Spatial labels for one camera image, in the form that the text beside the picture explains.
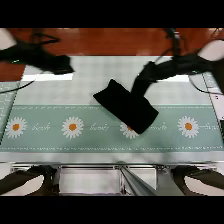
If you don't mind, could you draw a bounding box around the black cable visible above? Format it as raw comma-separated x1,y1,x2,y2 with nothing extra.
0,71,45,95
188,73,223,96

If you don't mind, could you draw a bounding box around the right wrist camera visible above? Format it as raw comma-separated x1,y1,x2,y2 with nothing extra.
162,28,184,56

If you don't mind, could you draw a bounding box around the black garment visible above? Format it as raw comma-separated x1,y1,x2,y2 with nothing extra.
92,78,160,136

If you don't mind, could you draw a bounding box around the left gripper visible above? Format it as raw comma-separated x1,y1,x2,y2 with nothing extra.
49,54,75,75

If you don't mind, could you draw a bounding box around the silver frame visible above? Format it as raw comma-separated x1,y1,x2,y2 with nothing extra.
0,152,224,197

